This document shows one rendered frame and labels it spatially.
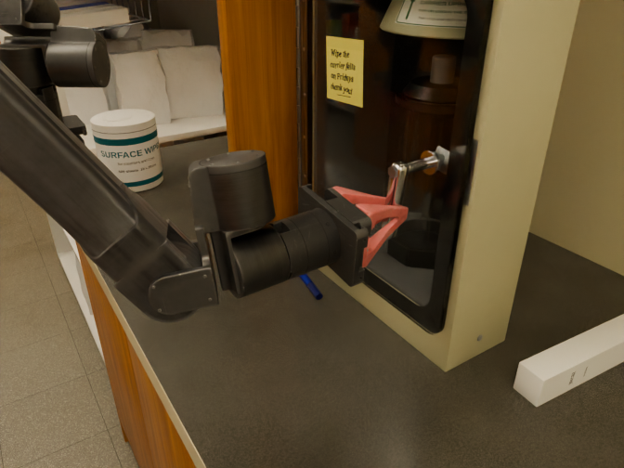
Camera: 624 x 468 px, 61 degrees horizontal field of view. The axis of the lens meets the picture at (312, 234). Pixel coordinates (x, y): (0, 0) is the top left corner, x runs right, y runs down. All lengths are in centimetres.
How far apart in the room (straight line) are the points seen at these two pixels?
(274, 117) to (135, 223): 42
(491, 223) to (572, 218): 44
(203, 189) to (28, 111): 14
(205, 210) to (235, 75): 35
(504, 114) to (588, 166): 46
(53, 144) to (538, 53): 43
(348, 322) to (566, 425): 29
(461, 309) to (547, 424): 15
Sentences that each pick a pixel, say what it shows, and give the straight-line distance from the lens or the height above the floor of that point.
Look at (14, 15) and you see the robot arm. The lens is 77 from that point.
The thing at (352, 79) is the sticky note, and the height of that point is 126.
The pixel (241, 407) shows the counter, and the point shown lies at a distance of 63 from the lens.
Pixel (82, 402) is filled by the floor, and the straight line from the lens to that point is 210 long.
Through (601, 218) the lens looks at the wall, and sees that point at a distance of 100.
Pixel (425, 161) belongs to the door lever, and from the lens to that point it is 56.
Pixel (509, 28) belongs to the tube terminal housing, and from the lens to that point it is 53.
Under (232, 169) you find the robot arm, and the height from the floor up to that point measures 124.
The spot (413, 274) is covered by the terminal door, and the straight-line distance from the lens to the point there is 64.
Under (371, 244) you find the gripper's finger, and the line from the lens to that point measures 54.
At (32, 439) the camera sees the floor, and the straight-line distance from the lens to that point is 204.
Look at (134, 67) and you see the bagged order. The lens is 169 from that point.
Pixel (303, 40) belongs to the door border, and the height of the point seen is 129.
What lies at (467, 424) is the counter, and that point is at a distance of 63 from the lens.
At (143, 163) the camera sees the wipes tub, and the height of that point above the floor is 100.
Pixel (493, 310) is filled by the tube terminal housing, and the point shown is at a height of 101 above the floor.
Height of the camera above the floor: 140
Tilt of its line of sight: 28 degrees down
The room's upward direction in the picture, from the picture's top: straight up
